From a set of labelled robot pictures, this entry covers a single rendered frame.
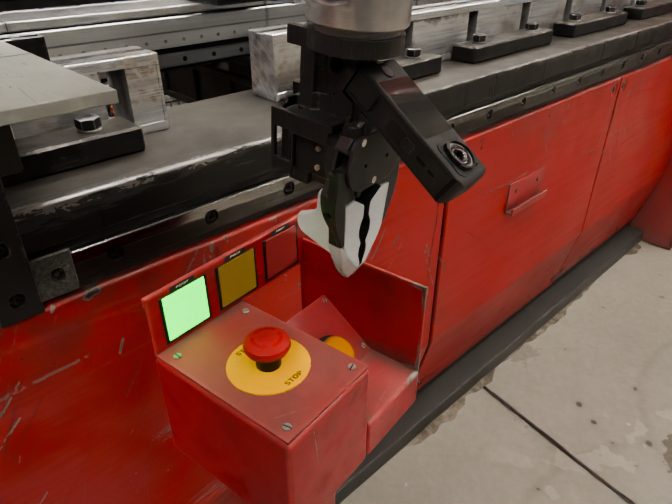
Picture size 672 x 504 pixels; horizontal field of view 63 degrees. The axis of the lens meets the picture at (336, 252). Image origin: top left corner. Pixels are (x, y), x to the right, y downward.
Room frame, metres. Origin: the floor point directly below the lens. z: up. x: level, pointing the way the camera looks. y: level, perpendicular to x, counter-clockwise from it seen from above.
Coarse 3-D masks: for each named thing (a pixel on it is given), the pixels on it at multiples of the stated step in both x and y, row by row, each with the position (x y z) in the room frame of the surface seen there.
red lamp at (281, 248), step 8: (288, 232) 0.50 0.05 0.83; (272, 240) 0.48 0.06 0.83; (280, 240) 0.49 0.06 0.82; (288, 240) 0.50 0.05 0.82; (272, 248) 0.48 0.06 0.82; (280, 248) 0.49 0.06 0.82; (288, 248) 0.50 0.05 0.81; (296, 248) 0.50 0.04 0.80; (272, 256) 0.48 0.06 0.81; (280, 256) 0.49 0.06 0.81; (288, 256) 0.49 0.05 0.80; (296, 256) 0.50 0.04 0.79; (272, 264) 0.48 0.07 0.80; (280, 264) 0.48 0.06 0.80; (288, 264) 0.49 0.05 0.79; (272, 272) 0.47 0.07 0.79
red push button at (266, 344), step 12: (252, 336) 0.35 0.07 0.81; (264, 336) 0.35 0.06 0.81; (276, 336) 0.35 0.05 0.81; (288, 336) 0.36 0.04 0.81; (252, 348) 0.34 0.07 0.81; (264, 348) 0.34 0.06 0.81; (276, 348) 0.34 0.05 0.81; (288, 348) 0.34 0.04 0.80; (264, 360) 0.33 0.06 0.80; (276, 360) 0.34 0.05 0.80
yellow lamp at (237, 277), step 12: (252, 252) 0.46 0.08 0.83; (228, 264) 0.43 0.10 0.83; (240, 264) 0.44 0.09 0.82; (252, 264) 0.45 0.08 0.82; (228, 276) 0.43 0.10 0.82; (240, 276) 0.44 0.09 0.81; (252, 276) 0.45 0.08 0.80; (228, 288) 0.43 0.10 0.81; (240, 288) 0.44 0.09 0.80; (252, 288) 0.45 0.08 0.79; (228, 300) 0.43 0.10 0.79
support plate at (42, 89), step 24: (0, 48) 0.55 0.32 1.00; (0, 72) 0.45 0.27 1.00; (24, 72) 0.45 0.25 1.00; (48, 72) 0.45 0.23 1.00; (72, 72) 0.45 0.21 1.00; (0, 96) 0.38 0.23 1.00; (24, 96) 0.38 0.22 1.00; (48, 96) 0.38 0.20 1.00; (72, 96) 0.38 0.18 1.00; (96, 96) 0.39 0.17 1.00; (0, 120) 0.35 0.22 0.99; (24, 120) 0.36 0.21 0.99
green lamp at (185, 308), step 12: (192, 288) 0.40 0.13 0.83; (204, 288) 0.41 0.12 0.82; (168, 300) 0.38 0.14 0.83; (180, 300) 0.39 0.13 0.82; (192, 300) 0.39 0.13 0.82; (204, 300) 0.40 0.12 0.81; (168, 312) 0.37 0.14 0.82; (180, 312) 0.38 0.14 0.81; (192, 312) 0.39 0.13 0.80; (204, 312) 0.40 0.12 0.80; (168, 324) 0.37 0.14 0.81; (180, 324) 0.38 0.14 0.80; (192, 324) 0.39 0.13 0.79
